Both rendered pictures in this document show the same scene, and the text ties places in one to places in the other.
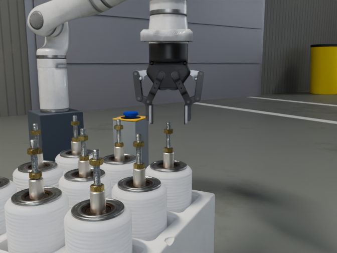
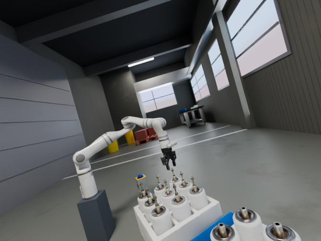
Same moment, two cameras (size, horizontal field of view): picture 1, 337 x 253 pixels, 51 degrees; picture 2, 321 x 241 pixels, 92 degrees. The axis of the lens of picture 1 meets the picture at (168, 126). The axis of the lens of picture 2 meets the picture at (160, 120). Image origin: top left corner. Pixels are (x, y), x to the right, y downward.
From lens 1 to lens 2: 85 cm
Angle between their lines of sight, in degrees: 50
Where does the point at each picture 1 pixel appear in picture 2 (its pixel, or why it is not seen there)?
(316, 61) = not seen: hidden behind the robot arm
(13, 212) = (183, 204)
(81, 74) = not seen: outside the picture
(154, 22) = (165, 142)
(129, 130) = (144, 180)
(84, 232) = (203, 194)
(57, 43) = (86, 165)
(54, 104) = (95, 191)
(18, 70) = not seen: outside the picture
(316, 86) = (111, 149)
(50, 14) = (88, 153)
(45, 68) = (88, 177)
